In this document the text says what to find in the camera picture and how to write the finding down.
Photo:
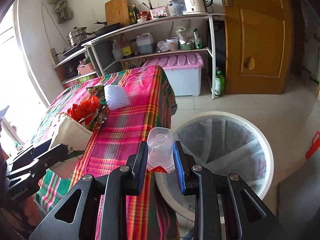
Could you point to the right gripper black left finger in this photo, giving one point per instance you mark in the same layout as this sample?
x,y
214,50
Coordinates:
x,y
137,162

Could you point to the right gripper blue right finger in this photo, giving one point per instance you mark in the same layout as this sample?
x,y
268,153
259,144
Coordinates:
x,y
183,167

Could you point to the clear plastic bottle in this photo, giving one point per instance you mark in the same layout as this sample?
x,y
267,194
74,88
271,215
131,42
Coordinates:
x,y
160,143

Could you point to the brown paper bag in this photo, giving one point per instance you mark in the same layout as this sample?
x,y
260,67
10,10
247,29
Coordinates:
x,y
70,133

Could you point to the white foam fruit net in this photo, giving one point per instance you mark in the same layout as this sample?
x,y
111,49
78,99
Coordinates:
x,y
116,97

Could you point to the red plastic bag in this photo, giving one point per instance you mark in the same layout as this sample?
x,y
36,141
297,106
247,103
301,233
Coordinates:
x,y
84,108

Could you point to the green snack wrapper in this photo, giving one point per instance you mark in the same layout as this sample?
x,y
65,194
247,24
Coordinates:
x,y
97,94

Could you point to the white round trash bin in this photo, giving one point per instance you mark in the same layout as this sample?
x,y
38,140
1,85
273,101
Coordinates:
x,y
226,143

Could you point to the pink plaid tablecloth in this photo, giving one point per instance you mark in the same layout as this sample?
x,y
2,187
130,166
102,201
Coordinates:
x,y
152,104

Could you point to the green plastic bottle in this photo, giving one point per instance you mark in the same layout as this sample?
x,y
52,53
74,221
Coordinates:
x,y
219,83

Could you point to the pink lid storage box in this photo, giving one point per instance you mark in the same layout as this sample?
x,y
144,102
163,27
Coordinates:
x,y
183,72

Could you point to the pink plastic basket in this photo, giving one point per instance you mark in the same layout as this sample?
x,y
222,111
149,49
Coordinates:
x,y
84,69

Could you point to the yellow label oil bottle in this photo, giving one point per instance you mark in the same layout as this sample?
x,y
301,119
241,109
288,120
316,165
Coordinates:
x,y
125,46

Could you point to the white jug dark liquid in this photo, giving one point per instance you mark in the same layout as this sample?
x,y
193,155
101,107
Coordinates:
x,y
145,43

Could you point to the white power strip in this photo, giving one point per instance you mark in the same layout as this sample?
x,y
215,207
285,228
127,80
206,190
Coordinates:
x,y
54,56

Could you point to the white metal shelf rack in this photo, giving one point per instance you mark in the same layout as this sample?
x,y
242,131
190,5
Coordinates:
x,y
174,43

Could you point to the black frying pan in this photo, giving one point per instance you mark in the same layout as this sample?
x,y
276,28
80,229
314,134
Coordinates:
x,y
105,28

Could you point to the steel steamer pot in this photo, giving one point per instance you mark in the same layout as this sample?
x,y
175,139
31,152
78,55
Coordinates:
x,y
76,35

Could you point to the pink utensil holder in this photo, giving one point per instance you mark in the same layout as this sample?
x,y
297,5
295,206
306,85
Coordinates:
x,y
158,12

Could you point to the wooden cutting board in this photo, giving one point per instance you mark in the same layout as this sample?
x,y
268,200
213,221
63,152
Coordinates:
x,y
117,11

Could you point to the clear lidded container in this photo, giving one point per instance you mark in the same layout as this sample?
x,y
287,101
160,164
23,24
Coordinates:
x,y
177,7

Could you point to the wooden door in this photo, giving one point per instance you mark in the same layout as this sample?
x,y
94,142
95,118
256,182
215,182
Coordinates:
x,y
259,42

